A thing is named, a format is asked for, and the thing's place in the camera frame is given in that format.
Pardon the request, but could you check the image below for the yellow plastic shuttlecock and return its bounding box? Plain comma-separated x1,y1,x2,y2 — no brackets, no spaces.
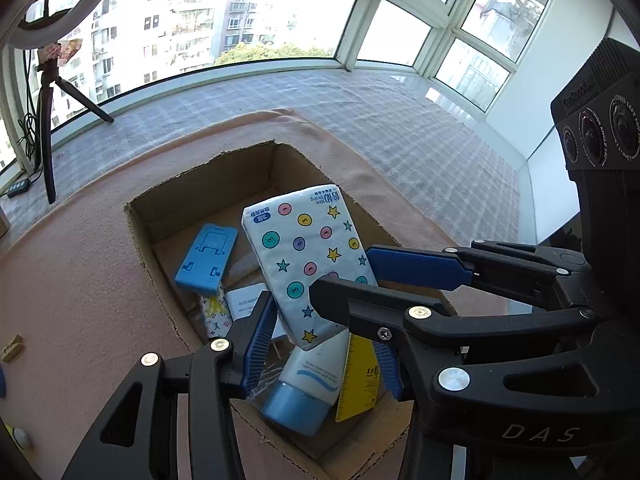
6,425,32,452

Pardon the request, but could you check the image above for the black cable remote control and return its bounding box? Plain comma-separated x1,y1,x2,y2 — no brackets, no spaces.
6,178,32,198

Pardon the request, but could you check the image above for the wooden clothespin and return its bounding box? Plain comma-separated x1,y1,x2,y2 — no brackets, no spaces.
0,335,25,363

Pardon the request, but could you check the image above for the round blue tin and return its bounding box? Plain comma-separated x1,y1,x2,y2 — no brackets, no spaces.
0,367,6,399

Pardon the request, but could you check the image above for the brown cardboard box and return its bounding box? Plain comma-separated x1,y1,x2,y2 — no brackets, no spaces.
124,140,457,480

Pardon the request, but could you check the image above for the white patterned tissue pack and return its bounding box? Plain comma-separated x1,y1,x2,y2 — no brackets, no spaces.
241,184,376,350

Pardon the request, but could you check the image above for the white ring light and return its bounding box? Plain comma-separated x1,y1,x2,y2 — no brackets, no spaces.
8,0,102,50

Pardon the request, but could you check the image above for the black tripod stand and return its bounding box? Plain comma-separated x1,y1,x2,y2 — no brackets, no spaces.
35,58,114,205

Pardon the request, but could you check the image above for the blue plastic phone stand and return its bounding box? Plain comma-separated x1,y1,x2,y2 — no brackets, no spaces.
175,223,238,297

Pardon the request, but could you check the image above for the white Aqua sunscreen tube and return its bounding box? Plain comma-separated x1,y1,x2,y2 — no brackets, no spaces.
262,330,349,437

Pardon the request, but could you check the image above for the patterned white lighter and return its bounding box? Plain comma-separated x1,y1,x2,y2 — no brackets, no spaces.
198,294,232,339

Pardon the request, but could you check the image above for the pink blanket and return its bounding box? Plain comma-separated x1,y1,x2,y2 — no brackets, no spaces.
0,107,532,480

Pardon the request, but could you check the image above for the yellow black ruler card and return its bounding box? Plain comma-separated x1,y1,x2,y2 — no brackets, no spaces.
335,335,380,422

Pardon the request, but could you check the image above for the white power adapter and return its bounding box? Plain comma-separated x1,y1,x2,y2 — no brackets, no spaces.
224,283,268,322

